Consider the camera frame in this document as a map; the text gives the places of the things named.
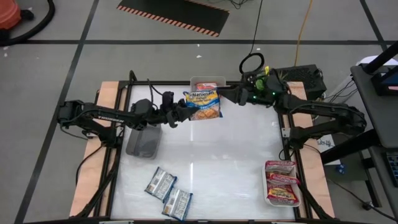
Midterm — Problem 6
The orange chicken noodle pack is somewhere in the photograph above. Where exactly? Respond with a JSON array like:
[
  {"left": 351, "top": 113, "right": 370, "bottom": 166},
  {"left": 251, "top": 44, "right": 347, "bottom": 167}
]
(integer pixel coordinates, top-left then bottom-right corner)
[{"left": 195, "top": 82, "right": 218, "bottom": 93}]

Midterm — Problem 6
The black keyboard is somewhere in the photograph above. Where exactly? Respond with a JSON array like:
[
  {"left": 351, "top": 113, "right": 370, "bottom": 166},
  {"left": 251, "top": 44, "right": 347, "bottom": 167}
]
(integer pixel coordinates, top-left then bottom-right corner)
[{"left": 385, "top": 151, "right": 398, "bottom": 188}]

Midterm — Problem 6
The potted green succulent plant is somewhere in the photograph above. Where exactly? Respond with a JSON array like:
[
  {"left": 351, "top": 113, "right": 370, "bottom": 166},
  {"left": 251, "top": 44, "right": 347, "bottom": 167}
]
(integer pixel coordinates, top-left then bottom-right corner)
[{"left": 254, "top": 70, "right": 289, "bottom": 91}]

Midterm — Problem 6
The maroon beef noodle pack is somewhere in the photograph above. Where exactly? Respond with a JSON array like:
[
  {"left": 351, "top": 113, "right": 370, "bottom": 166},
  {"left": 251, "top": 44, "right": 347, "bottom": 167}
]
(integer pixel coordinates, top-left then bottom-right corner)
[
  {"left": 266, "top": 172, "right": 301, "bottom": 187},
  {"left": 264, "top": 160, "right": 297, "bottom": 175},
  {"left": 266, "top": 183, "right": 297, "bottom": 205}
]

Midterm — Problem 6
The black vacuum hose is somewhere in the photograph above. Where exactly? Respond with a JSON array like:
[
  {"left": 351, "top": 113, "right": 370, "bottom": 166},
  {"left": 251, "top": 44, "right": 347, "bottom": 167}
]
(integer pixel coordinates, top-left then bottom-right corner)
[{"left": 0, "top": 0, "right": 56, "bottom": 47}]

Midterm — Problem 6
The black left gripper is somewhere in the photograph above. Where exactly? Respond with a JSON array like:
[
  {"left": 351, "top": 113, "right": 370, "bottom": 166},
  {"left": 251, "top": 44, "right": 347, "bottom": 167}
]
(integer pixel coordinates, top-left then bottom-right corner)
[{"left": 160, "top": 91, "right": 200, "bottom": 129}]

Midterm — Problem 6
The black coiled floor cable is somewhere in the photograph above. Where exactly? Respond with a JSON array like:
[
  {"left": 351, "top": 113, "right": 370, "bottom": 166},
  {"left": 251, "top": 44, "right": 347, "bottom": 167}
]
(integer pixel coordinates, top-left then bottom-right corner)
[{"left": 238, "top": 0, "right": 266, "bottom": 75}]

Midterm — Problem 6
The yellow floor cable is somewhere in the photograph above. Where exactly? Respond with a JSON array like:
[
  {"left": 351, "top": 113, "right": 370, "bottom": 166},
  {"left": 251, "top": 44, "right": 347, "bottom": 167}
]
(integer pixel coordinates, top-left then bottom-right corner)
[{"left": 294, "top": 0, "right": 314, "bottom": 67}]

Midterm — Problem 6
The black monitor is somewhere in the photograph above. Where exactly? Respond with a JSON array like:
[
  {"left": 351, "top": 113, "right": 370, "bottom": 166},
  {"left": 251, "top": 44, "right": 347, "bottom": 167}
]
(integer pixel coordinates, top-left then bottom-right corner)
[{"left": 370, "top": 67, "right": 398, "bottom": 96}]

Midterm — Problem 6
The black floor cable with plug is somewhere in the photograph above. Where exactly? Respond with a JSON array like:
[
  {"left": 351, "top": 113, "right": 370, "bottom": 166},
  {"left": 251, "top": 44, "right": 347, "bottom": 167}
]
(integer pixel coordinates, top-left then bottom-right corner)
[{"left": 325, "top": 177, "right": 398, "bottom": 222}]

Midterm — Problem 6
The black computer case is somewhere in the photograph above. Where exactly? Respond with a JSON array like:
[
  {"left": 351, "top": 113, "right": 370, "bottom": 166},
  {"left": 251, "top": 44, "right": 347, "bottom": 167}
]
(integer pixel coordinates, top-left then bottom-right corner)
[{"left": 273, "top": 64, "right": 328, "bottom": 103}]

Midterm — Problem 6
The dark grey plastic bin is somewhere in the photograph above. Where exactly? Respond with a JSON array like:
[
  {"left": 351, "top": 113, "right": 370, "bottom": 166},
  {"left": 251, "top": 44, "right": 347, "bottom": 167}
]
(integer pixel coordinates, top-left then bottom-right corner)
[{"left": 126, "top": 123, "right": 163, "bottom": 160}]

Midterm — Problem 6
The light grey plastic bin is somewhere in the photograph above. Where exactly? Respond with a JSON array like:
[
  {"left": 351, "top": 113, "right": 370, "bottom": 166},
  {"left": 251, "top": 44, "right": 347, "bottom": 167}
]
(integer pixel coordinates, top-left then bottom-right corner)
[{"left": 190, "top": 75, "right": 227, "bottom": 94}]

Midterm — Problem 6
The black cable bundle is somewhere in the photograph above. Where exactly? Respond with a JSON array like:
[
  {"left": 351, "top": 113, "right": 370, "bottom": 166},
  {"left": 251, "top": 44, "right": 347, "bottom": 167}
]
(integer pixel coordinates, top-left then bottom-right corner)
[{"left": 228, "top": 0, "right": 249, "bottom": 9}]

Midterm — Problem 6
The white paper sheet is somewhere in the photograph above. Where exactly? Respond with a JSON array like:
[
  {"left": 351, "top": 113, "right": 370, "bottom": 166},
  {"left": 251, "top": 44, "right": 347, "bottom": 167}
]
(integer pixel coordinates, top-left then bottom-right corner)
[{"left": 316, "top": 130, "right": 336, "bottom": 154}]

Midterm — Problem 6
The black hazard-striped floor mat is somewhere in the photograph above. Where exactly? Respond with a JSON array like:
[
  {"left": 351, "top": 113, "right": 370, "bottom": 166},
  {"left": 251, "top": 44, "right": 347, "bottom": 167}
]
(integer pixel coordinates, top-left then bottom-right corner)
[{"left": 116, "top": 0, "right": 231, "bottom": 38}]

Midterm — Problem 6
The black arm base cable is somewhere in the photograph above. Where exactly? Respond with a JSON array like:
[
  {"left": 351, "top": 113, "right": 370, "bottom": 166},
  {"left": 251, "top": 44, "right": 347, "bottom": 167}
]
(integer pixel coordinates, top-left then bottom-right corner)
[{"left": 75, "top": 143, "right": 105, "bottom": 187}]

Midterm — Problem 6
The grey desk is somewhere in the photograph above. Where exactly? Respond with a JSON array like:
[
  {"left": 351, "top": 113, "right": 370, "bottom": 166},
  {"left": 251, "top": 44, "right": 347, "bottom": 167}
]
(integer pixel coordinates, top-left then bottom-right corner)
[{"left": 320, "top": 63, "right": 398, "bottom": 215}]

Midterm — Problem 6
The black aluminium table frame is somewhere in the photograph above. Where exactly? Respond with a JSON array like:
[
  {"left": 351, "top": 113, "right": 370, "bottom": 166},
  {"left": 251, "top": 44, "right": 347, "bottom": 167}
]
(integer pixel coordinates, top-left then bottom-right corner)
[{"left": 74, "top": 80, "right": 335, "bottom": 224}]

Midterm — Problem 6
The orange shop vacuum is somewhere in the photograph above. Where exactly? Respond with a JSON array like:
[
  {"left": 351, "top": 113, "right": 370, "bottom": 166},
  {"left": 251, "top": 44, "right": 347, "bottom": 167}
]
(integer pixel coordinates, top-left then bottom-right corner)
[{"left": 0, "top": 0, "right": 35, "bottom": 40}]

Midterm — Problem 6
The white plastic bin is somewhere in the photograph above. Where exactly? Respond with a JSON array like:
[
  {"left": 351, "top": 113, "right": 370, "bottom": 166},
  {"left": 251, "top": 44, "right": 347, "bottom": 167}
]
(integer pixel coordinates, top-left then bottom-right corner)
[{"left": 261, "top": 160, "right": 302, "bottom": 208}]

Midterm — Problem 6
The blue soy sauce noodle pack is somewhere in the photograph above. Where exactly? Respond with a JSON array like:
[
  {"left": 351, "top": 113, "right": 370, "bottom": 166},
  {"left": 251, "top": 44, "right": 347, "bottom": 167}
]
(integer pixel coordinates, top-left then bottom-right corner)
[
  {"left": 161, "top": 187, "right": 193, "bottom": 222},
  {"left": 182, "top": 89, "right": 224, "bottom": 121},
  {"left": 144, "top": 166, "right": 178, "bottom": 202}
]

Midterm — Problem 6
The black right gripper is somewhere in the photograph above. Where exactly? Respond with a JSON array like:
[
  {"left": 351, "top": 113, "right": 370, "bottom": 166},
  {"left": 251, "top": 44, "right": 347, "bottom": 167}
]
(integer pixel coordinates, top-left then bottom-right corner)
[{"left": 216, "top": 68, "right": 282, "bottom": 107}]

